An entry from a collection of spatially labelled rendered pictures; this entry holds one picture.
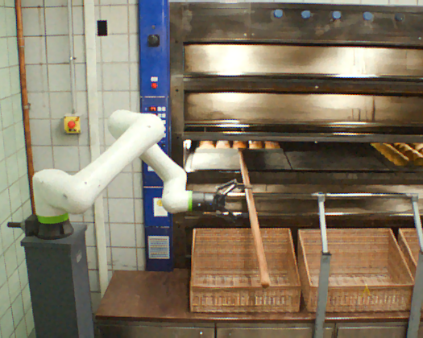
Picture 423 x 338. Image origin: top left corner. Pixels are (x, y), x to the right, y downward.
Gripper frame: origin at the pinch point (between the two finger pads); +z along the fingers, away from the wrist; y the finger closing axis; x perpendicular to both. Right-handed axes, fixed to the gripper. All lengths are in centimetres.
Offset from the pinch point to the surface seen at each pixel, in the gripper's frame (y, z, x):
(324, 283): 39, 36, 6
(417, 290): 43, 83, 7
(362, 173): 2, 67, -53
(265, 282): -1, 0, 80
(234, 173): 2, -5, -54
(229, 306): 57, -8, -5
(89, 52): -65, -83, -54
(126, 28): -77, -63, -55
